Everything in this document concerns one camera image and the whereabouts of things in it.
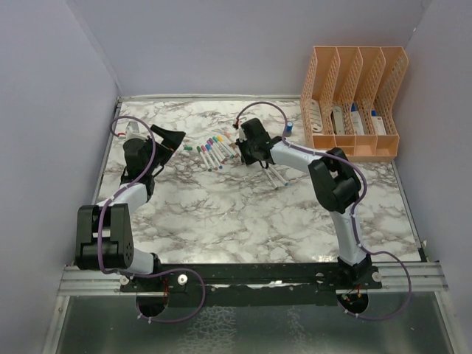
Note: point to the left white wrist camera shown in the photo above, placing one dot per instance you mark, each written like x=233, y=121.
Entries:
x=132, y=131

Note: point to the peach capped marker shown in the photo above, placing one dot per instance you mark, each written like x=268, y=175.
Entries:
x=231, y=140

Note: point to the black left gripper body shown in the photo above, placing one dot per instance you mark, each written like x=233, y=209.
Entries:
x=163, y=150

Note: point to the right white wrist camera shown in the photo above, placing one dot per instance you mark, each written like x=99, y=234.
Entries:
x=241, y=137

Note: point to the white printed card package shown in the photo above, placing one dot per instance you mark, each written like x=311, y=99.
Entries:
x=315, y=117

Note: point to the peach plastic desk organizer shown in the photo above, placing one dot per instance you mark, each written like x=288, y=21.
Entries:
x=348, y=97

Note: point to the aluminium frame rail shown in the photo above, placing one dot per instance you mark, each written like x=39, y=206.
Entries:
x=382, y=277

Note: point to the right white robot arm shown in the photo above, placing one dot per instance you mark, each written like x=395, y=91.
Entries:
x=335, y=183

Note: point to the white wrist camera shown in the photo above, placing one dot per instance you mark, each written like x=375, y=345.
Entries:
x=241, y=137
x=132, y=131

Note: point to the teal capped marker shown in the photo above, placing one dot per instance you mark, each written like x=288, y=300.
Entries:
x=226, y=151

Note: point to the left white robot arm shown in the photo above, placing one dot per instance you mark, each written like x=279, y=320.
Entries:
x=104, y=240

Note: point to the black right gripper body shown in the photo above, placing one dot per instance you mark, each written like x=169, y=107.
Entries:
x=247, y=152

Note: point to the light blue capped marker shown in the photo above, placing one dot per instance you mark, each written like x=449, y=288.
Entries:
x=282, y=180

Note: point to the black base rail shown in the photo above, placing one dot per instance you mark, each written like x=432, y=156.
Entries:
x=248, y=284

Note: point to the white blue box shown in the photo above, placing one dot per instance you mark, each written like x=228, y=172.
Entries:
x=358, y=125

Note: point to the white red box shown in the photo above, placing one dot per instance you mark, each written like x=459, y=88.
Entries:
x=378, y=123

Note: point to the purple capped marker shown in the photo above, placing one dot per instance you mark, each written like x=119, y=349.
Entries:
x=216, y=150

